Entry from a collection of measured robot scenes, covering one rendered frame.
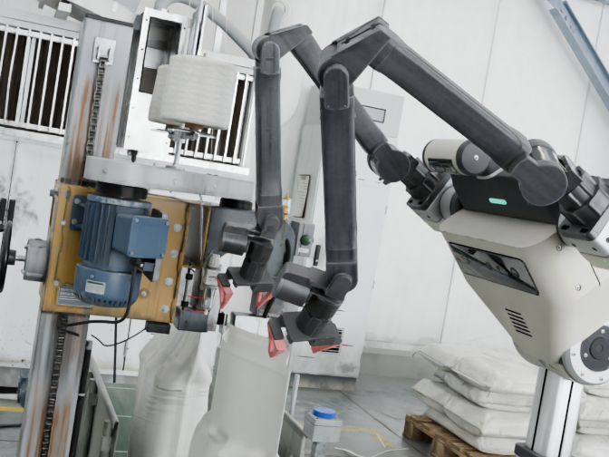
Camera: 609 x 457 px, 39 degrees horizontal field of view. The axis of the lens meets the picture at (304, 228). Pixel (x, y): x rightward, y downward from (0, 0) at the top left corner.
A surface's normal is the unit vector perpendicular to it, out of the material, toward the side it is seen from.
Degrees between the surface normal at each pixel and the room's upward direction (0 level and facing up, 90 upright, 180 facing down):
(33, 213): 90
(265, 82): 111
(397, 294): 90
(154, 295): 90
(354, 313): 90
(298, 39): 101
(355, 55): 117
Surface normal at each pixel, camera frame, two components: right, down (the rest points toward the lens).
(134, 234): 0.69, 0.15
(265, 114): 0.14, 0.27
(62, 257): 0.33, 0.11
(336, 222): -0.10, 0.51
